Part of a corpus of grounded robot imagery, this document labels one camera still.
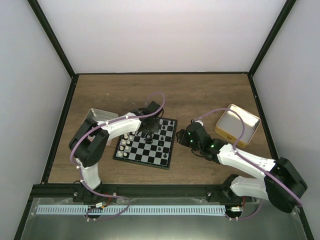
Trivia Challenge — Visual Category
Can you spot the gold square tin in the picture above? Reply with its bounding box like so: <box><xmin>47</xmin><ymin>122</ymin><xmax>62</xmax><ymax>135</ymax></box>
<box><xmin>215</xmin><ymin>104</ymin><xmax>261</xmax><ymax>148</ymax></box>

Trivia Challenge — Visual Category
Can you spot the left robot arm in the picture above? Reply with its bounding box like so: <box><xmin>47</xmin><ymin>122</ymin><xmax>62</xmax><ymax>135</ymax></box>
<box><xmin>68</xmin><ymin>101</ymin><xmax>164</xmax><ymax>202</ymax></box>

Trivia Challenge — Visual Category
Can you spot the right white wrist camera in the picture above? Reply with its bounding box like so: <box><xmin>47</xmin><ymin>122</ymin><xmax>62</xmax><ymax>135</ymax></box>
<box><xmin>192</xmin><ymin>120</ymin><xmax>204</xmax><ymax>126</ymax></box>

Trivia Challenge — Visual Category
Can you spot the light blue slotted cable duct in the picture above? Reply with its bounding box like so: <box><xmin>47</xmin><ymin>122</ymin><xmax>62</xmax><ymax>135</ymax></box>
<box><xmin>36</xmin><ymin>204</ymin><xmax>226</xmax><ymax>216</ymax></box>

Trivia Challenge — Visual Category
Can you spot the black frame post right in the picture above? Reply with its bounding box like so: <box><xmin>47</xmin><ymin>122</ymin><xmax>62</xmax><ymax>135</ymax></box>
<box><xmin>248</xmin><ymin>0</ymin><xmax>297</xmax><ymax>77</ymax></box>

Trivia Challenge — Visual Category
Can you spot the black frame post left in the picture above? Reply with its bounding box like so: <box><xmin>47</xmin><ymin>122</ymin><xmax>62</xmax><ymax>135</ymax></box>
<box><xmin>27</xmin><ymin>0</ymin><xmax>76</xmax><ymax>79</ymax></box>

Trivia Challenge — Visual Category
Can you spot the pink square tin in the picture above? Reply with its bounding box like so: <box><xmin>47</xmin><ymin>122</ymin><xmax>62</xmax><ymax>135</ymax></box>
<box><xmin>84</xmin><ymin>108</ymin><xmax>120</xmax><ymax>146</ymax></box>

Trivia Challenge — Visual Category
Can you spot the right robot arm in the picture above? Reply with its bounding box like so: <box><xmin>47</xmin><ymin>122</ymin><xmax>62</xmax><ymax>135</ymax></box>
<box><xmin>176</xmin><ymin>121</ymin><xmax>308</xmax><ymax>213</ymax></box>

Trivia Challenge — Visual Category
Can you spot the black frame post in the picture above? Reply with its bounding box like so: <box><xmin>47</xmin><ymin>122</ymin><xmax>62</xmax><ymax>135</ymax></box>
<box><xmin>27</xmin><ymin>0</ymin><xmax>76</xmax><ymax>79</ymax></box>
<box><xmin>248</xmin><ymin>0</ymin><xmax>297</xmax><ymax>77</ymax></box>

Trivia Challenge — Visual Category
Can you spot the black white chessboard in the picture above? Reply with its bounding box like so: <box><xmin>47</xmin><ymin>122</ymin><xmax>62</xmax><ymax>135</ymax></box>
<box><xmin>113</xmin><ymin>117</ymin><xmax>178</xmax><ymax>170</ymax></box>

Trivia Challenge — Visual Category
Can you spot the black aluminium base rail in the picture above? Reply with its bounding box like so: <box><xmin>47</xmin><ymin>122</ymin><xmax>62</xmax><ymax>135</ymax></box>
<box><xmin>29</xmin><ymin>183</ymin><xmax>258</xmax><ymax>204</ymax></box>

